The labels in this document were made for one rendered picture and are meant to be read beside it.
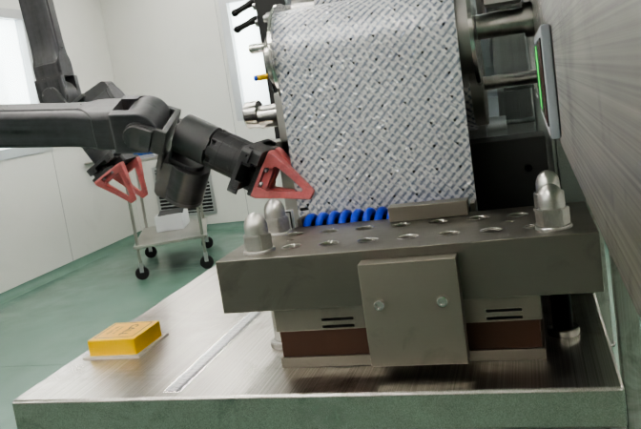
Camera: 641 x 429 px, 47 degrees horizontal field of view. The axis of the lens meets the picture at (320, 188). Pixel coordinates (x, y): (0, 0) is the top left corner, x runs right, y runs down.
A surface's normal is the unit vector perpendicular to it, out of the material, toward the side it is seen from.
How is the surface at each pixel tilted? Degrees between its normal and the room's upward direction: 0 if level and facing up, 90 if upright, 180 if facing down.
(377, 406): 90
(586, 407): 90
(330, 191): 90
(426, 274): 90
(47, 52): 80
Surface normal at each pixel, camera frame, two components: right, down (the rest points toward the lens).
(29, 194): 0.96, -0.10
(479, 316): -0.26, 0.17
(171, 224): 0.01, 0.13
